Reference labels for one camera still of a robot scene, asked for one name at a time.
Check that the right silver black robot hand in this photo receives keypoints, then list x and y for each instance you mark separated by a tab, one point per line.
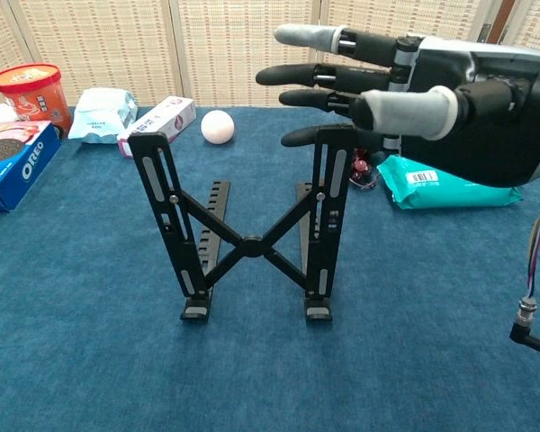
477	135

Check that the black folding laptop stand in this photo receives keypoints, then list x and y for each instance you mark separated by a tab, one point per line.
251	246

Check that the teal snack bag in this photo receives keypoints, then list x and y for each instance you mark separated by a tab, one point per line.
432	189

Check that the small metal screen hinge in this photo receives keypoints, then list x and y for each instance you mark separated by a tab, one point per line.
504	36
484	33

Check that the dark red grape bunch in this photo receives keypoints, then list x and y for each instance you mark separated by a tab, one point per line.
360	171

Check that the bamboo folding screen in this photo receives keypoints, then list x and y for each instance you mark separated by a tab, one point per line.
238	54

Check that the pale pink ball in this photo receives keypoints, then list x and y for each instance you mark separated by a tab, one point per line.
217	127

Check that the white pink toothpaste box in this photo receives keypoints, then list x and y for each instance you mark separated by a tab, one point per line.
162	121

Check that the light blue wipes pack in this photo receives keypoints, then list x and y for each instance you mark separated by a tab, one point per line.
101	114

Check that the blue table mat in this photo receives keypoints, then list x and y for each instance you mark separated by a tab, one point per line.
117	360

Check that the red round snack tub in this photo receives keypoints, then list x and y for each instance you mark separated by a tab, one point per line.
31	96

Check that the blue Oreo cookie box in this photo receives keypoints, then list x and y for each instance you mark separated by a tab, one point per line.
18	175

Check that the brown wooden post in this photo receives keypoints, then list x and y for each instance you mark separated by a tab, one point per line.
501	18

